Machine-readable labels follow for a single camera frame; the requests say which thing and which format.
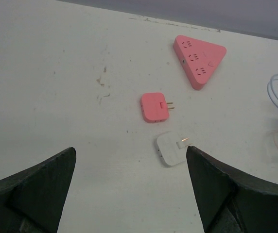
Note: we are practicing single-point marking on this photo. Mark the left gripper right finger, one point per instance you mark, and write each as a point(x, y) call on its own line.
point(230, 200)

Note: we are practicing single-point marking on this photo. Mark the white plug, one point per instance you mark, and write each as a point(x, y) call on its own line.
point(172, 148)

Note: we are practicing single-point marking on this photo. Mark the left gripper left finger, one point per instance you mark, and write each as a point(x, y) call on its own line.
point(32, 201)

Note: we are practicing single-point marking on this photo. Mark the pink triangular socket adapter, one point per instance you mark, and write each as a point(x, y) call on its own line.
point(198, 58)

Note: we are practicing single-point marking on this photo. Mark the pink plug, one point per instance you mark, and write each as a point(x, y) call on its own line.
point(154, 107)

